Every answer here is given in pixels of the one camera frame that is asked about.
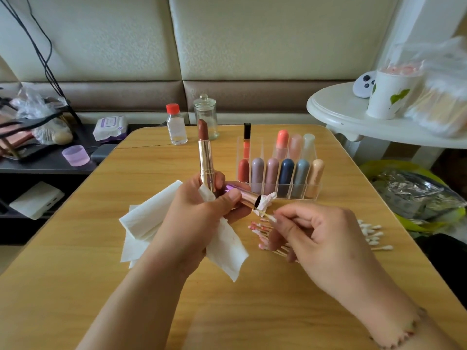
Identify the person's left hand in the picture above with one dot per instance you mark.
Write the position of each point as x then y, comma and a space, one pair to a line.
190, 229

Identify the person's right hand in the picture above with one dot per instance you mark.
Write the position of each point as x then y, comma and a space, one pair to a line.
339, 255

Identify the large white tissue sheet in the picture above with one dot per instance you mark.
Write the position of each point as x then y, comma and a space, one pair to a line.
228, 251

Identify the stack of white tissues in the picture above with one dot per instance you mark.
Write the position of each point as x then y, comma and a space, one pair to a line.
133, 248

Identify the metallic purple lipstick cap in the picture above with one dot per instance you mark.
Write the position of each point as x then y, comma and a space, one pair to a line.
244, 196

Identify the brown lipstick gold tube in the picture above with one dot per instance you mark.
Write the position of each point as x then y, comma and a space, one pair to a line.
206, 153

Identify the red lipstick beige tube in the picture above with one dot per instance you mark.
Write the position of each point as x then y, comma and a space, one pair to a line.
315, 178

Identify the clear acrylic lipstick organizer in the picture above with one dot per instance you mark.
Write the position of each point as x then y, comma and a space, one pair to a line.
301, 178

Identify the red lipstick grey-blue tube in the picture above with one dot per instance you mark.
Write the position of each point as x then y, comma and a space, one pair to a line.
300, 178

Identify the red lipstick mauve tube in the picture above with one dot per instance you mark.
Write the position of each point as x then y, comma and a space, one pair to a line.
257, 176

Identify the red lipstick navy tube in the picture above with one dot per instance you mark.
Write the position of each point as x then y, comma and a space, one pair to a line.
286, 178

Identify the red lipstick dusty pink tube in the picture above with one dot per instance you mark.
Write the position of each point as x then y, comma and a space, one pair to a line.
272, 176

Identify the person's right forearm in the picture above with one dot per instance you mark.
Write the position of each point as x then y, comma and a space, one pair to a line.
423, 339

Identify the person's left forearm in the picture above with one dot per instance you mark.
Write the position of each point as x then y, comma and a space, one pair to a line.
131, 313

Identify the yellow-green bin with bag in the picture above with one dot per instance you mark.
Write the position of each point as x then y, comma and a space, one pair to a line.
416, 197

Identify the clear bottle red cap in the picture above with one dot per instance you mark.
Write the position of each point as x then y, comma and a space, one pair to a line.
176, 126

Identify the dark grey flat box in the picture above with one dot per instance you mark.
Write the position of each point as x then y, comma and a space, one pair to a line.
103, 153

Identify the glass jar with lid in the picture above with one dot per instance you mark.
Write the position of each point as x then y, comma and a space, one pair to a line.
206, 113

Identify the wet wipes pack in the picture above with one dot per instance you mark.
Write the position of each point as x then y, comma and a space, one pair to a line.
110, 129

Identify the small purple plastic cup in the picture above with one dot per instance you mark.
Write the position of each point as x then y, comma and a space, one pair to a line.
76, 156

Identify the white round side table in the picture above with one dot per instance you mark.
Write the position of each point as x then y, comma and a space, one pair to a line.
339, 113

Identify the black low shelf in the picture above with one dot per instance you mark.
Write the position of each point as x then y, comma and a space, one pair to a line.
47, 171

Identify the white power bank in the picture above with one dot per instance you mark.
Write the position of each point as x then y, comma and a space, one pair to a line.
36, 200

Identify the white mug green leaf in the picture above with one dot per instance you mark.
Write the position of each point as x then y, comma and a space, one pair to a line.
390, 94

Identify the white panda figure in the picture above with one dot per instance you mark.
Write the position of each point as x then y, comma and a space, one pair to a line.
364, 84

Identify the crumpled clear plastic bag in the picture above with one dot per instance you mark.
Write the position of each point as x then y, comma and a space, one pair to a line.
35, 104

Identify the pink tray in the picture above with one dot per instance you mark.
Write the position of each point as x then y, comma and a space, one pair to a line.
6, 138

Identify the beige padded backrest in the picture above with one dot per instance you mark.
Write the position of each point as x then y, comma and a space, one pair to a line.
284, 36

